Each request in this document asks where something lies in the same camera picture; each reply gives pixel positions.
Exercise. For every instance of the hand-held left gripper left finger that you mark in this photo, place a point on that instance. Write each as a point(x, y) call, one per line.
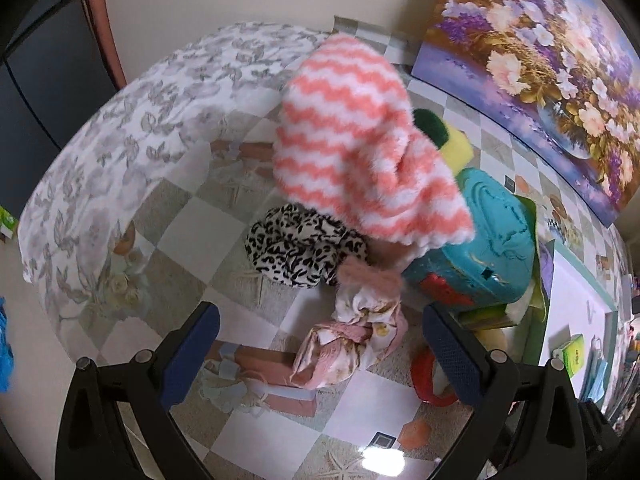
point(192, 355)

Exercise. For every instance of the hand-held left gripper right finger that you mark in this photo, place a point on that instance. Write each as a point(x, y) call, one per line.
point(452, 355)

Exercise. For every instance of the pink floral scrunchie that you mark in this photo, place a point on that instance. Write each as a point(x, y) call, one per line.
point(350, 335)

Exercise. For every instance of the purple packet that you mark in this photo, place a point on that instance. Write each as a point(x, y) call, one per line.
point(546, 272)

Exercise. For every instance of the white box teal rim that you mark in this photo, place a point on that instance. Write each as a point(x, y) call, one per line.
point(575, 300)

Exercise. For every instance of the leopard print scrunchie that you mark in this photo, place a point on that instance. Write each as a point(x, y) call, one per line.
point(295, 250)

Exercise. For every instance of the pink white striped fluffy cloth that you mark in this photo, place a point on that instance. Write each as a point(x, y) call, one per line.
point(340, 125)

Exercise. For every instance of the red hair band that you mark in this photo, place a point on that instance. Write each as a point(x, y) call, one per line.
point(422, 385)

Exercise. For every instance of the checkered printed tablecloth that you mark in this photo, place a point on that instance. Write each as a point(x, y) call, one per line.
point(225, 320)

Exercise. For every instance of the green tissue pack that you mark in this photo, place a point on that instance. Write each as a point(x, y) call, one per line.
point(574, 357)

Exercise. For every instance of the teal plastic container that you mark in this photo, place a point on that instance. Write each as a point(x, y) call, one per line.
point(480, 230)

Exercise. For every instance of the light blue packet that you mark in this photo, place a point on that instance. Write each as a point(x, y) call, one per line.
point(595, 375)

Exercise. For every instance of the blue object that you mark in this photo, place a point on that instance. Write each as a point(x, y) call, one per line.
point(5, 350)

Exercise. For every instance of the green object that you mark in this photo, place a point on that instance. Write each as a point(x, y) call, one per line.
point(7, 222)

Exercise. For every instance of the white leaf print cloth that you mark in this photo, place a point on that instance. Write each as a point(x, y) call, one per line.
point(125, 135)

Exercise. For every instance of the dark cabinet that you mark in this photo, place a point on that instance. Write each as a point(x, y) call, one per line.
point(40, 100)

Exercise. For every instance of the flower painting poster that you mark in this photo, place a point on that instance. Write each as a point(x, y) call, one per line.
point(525, 60)

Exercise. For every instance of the pink board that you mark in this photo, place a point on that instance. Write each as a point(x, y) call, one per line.
point(102, 35)

